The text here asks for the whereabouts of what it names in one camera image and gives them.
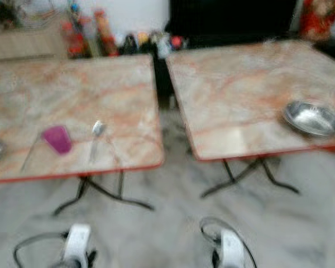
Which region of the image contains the large steel bowl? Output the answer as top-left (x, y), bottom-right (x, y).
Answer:
top-left (281, 100), bottom-right (335, 138)

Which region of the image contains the steel fork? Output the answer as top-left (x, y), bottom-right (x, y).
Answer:
top-left (20, 132), bottom-right (43, 173)

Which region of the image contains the purple plastic cup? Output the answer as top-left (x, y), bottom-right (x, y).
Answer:
top-left (41, 125), bottom-right (74, 156)

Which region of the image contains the steel spoon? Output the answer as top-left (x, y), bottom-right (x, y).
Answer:
top-left (89, 119), bottom-right (108, 164)

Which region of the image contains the marble top folding table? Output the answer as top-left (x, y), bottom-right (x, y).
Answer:
top-left (166, 39), bottom-right (335, 199)
top-left (0, 53), bottom-right (165, 217)

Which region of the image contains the red lid plastic jar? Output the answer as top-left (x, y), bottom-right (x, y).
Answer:
top-left (64, 20), bottom-right (91, 59)

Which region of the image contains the light wooden cabinet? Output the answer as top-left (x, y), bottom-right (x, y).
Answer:
top-left (0, 27), bottom-right (74, 62)

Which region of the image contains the black television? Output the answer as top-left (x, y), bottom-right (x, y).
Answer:
top-left (167, 0), bottom-right (300, 49)

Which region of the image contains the red gold decoration figure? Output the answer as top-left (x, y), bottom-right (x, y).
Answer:
top-left (298, 0), bottom-right (335, 43)

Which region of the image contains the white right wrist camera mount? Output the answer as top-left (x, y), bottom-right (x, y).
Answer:
top-left (218, 228), bottom-right (247, 268)

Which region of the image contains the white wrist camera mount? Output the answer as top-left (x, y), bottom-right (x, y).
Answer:
top-left (218, 228), bottom-right (247, 268)
top-left (64, 223), bottom-right (93, 268)

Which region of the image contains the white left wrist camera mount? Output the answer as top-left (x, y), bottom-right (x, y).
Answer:
top-left (64, 223), bottom-right (93, 268)

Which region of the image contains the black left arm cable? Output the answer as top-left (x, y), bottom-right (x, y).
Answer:
top-left (13, 231), bottom-right (71, 268)

